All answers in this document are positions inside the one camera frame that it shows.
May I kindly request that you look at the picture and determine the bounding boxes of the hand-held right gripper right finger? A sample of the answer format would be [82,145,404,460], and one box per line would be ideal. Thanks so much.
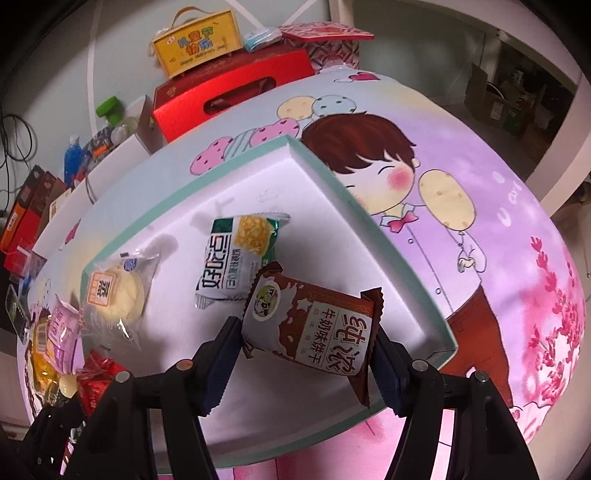
[365,323,541,480]

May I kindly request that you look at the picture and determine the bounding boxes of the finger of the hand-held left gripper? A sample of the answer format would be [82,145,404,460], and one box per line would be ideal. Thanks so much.
[21,401,88,480]

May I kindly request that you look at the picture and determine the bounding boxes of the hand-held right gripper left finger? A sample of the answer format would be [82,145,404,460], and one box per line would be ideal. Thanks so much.
[60,315,243,480]

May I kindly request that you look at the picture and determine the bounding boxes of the brown biscuit packet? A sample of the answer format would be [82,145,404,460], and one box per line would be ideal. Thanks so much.
[240,261,386,409]

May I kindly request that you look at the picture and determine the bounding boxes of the purple swiss roll packet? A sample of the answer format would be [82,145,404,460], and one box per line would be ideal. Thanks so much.
[46,295,86,374]

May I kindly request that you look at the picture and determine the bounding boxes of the white tray with teal rim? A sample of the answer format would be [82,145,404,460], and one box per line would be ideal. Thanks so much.
[79,138,459,476]

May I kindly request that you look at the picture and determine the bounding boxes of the yellow cake packet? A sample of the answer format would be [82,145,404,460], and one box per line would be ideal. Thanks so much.
[25,314,63,407]

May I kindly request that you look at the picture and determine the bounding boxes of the large red snack packet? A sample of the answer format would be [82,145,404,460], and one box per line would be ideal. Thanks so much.
[76,350,132,416]

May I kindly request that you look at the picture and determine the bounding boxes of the green white snack packet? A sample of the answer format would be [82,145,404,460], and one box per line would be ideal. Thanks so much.
[193,213,291,311]

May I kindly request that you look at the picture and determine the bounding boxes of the clear wrapped pale bun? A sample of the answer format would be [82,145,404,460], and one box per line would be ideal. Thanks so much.
[78,251,160,340]

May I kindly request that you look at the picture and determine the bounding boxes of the black smartphone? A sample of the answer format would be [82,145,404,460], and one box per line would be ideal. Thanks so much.
[4,284,31,344]

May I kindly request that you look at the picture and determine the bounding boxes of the printed cartoon tablecloth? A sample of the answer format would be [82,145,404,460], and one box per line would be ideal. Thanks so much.
[16,69,583,480]

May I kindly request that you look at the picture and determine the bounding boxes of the clear plastic box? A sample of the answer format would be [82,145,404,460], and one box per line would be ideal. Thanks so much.
[4,247,47,280]

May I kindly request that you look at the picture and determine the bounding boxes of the white cardboard box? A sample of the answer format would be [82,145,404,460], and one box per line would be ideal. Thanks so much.
[32,95,162,250]

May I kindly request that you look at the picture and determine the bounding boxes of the blue liquid bottle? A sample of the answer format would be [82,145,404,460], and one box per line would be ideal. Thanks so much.
[64,134,84,188]

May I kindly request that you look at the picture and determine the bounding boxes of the colourful toy packs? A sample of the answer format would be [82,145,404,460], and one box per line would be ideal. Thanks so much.
[83,127,116,160]

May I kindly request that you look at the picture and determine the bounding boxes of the clear round container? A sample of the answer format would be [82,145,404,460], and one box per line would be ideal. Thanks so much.
[110,116,139,144]

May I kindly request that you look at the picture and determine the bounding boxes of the red gift box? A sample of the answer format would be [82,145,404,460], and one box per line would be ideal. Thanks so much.
[152,50,317,143]

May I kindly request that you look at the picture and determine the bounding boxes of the green plastic toy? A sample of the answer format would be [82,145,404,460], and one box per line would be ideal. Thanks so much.
[96,97,122,125]

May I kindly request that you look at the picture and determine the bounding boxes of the brown cardboard box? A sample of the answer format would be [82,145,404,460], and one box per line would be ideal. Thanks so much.
[464,62,559,139]

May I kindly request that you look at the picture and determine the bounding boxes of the light blue packet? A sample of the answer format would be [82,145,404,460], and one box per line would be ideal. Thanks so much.
[242,27,283,52]

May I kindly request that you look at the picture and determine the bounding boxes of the red patterned box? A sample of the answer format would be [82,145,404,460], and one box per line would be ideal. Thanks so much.
[279,21,375,72]

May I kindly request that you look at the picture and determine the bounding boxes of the black cable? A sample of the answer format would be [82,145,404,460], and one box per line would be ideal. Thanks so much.
[0,113,38,217]

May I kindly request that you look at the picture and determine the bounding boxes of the yellow gift box with handle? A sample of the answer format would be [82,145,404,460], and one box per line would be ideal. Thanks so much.
[148,8,244,78]

